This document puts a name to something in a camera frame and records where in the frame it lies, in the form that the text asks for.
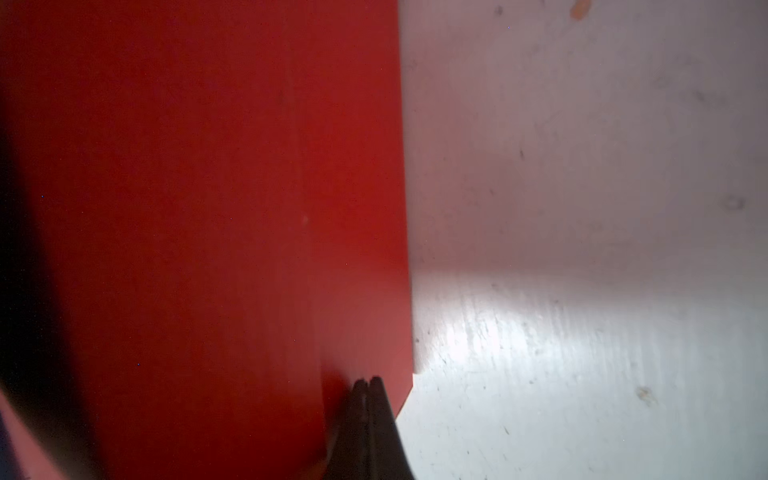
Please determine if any red shoebox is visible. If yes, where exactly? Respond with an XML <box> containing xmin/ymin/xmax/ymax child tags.
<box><xmin>1</xmin><ymin>1</ymin><xmax>413</xmax><ymax>479</ymax></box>

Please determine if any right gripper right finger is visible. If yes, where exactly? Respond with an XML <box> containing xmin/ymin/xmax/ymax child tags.
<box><xmin>367</xmin><ymin>377</ymin><xmax>415</xmax><ymax>480</ymax></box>

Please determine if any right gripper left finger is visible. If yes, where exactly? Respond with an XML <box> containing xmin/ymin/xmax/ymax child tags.
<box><xmin>323</xmin><ymin>379</ymin><xmax>369</xmax><ymax>480</ymax></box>

